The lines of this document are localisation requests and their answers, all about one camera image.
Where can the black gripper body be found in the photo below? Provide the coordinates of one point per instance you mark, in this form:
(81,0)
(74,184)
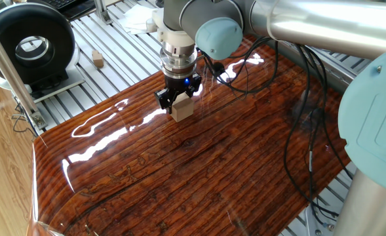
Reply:
(178,83)

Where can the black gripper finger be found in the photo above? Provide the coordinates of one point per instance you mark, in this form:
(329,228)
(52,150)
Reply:
(195,86)
(162,100)

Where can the pale wooden cube block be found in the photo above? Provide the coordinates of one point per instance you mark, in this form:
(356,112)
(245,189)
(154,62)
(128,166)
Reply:
(183,109)

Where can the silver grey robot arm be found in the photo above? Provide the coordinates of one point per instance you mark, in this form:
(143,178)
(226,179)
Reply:
(337,23)

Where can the small brown wooden block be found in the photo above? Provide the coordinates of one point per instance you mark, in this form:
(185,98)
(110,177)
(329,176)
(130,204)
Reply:
(97,59)

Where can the glossy wood grain mat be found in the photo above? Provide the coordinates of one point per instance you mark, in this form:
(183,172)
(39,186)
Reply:
(179,157)

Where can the white crumpled tissue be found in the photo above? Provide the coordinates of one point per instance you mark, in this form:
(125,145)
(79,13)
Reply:
(135,18)

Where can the white zip tie loop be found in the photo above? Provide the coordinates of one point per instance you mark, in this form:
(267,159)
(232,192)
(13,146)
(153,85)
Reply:
(268,19)

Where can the black keyboard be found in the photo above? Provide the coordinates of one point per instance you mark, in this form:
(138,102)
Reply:
(60,2)

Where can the black round blower fan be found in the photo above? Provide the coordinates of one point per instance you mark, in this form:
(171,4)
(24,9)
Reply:
(2,39)

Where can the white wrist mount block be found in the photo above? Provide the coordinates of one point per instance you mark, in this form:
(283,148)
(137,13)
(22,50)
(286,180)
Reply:
(171,34)

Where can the short aluminium upright bracket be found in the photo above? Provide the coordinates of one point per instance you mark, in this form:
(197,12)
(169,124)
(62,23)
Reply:
(101,11)

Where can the silver slanted frame post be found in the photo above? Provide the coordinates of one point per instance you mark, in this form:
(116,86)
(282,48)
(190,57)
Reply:
(6,65)

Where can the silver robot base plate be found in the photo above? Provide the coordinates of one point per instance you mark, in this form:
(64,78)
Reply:
(317,219)

